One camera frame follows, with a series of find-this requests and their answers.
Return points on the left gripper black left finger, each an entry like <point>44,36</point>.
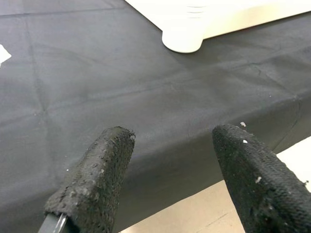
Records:
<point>97,182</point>

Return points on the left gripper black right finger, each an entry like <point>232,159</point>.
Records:
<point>257,194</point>

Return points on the white plastic children table top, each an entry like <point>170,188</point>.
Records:
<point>243,21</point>

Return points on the black tablecloth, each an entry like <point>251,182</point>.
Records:
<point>145,85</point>

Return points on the clear tape cross patch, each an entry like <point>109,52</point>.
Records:
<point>4,54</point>

